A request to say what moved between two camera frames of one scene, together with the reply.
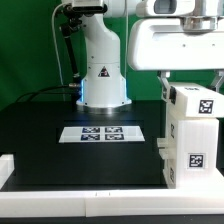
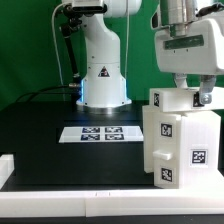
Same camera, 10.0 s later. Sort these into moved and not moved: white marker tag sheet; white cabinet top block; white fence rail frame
Moved: white cabinet top block
Not moved: white marker tag sheet; white fence rail frame
